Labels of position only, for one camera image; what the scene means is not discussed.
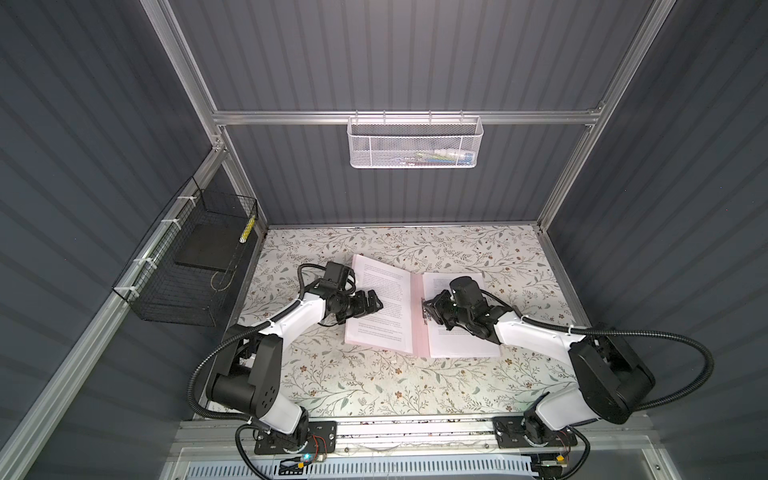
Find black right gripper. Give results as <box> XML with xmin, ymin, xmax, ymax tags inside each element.
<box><xmin>422</xmin><ymin>289</ymin><xmax>471</xmax><ymax>330</ymax></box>

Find pink file folder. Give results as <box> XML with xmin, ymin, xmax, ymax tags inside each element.
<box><xmin>343</xmin><ymin>253</ymin><xmax>502</xmax><ymax>360</ymax></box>

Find printed paper sheet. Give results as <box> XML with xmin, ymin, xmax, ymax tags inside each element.
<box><xmin>344</xmin><ymin>255</ymin><xmax>414</xmax><ymax>355</ymax></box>
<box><xmin>422</xmin><ymin>273</ymin><xmax>501</xmax><ymax>359</ymax></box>

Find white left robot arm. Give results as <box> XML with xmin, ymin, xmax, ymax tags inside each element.
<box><xmin>200</xmin><ymin>261</ymin><xmax>383</xmax><ymax>451</ymax></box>

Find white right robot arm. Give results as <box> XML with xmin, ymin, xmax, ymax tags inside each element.
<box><xmin>422</xmin><ymin>276</ymin><xmax>655</xmax><ymax>447</ymax></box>

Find floral table mat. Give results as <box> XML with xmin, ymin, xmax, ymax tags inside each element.
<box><xmin>239</xmin><ymin>225</ymin><xmax>574</xmax><ymax>417</ymax></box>

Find pens in white basket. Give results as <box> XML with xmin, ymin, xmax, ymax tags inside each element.
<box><xmin>392</xmin><ymin>148</ymin><xmax>476</xmax><ymax>168</ymax></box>

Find white ventilation grille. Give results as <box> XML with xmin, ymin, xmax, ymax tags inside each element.
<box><xmin>179</xmin><ymin>454</ymin><xmax>535</xmax><ymax>480</ymax></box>

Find white wire mesh basket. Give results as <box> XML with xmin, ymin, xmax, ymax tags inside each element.
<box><xmin>346</xmin><ymin>114</ymin><xmax>484</xmax><ymax>169</ymax></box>

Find black wire mesh basket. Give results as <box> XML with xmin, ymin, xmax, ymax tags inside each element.
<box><xmin>113</xmin><ymin>178</ymin><xmax>259</xmax><ymax>327</ymax></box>

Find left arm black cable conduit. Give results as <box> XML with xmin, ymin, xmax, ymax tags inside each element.
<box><xmin>186</xmin><ymin>262</ymin><xmax>328</xmax><ymax>480</ymax></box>

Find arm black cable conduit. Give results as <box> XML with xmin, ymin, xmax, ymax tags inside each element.
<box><xmin>479</xmin><ymin>287</ymin><xmax>716</xmax><ymax>480</ymax></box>
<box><xmin>186</xmin><ymin>262</ymin><xmax>328</xmax><ymax>480</ymax></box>

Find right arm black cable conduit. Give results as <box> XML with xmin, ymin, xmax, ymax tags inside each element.
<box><xmin>479</xmin><ymin>287</ymin><xmax>716</xmax><ymax>480</ymax></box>

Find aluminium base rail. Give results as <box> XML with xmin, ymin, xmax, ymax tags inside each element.
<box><xmin>159</xmin><ymin>413</ymin><xmax>683</xmax><ymax>479</ymax></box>

